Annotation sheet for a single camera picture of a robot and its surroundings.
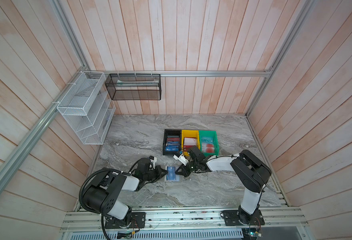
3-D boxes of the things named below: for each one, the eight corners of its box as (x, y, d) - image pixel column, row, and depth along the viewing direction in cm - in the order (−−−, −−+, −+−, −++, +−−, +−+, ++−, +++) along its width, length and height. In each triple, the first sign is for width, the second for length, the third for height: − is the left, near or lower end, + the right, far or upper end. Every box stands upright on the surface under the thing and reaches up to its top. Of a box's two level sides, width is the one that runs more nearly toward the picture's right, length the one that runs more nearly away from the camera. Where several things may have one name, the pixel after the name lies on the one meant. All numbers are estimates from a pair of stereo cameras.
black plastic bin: (163, 155, 99) (162, 150, 93) (164, 134, 110) (163, 129, 104) (181, 155, 99) (182, 150, 93) (180, 134, 110) (181, 129, 104)
